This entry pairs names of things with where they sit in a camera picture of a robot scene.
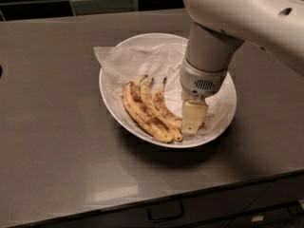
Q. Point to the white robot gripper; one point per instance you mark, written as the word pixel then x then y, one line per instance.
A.
pixel 199 81

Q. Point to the spotted banana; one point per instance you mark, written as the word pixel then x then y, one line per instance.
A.
pixel 193 111
pixel 152 108
pixel 142 115

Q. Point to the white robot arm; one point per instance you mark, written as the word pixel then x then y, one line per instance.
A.
pixel 219 28

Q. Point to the white ceramic bowl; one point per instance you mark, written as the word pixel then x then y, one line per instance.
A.
pixel 133 48

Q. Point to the white crumpled paper liner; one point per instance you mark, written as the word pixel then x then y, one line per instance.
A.
pixel 152 60

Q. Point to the black drawer handle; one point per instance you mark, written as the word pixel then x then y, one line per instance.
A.
pixel 166 211

